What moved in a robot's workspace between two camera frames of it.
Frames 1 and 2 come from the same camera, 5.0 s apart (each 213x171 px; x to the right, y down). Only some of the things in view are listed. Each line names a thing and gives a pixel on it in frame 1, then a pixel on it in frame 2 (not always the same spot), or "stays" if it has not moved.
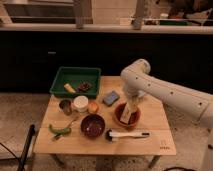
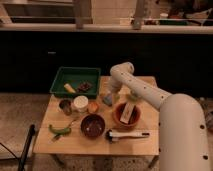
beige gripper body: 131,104 → 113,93
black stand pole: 22,160 stays
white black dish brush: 110,135 stays
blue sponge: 111,98 stays
